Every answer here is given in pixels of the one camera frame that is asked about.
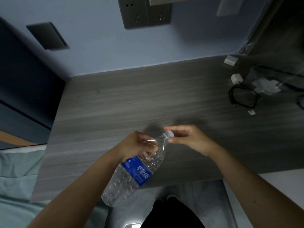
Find light green bed sheet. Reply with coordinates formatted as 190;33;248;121
0;149;110;228

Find black coiled cable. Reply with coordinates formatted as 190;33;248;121
228;84;259;109

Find dark wooden side panel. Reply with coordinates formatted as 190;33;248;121
238;0;304;76

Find person's left forearm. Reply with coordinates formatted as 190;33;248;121
27;149;124;228

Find dark blue padded headboard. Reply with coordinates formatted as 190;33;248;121
0;16;66;150

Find grey wall socket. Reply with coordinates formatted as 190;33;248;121
145;2;171;26
118;0;148;29

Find person's black trousers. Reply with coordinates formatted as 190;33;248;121
140;197;206;228

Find white charger plug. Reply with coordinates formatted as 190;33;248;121
230;73;244;85
224;54;239;67

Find clear plastic water bottle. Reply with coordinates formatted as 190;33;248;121
101;130;175;208

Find person's left hand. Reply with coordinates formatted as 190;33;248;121
114;131;159;164

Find person's right hand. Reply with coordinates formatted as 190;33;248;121
164;124;215;157

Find dark blank wall plate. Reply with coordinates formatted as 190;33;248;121
26;22;70;51

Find person's right forearm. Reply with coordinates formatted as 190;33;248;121
206;142;304;228

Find clear plastic bag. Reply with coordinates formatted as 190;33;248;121
250;65;304;94

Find white crumpled wrapper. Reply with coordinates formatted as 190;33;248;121
251;78;282;95

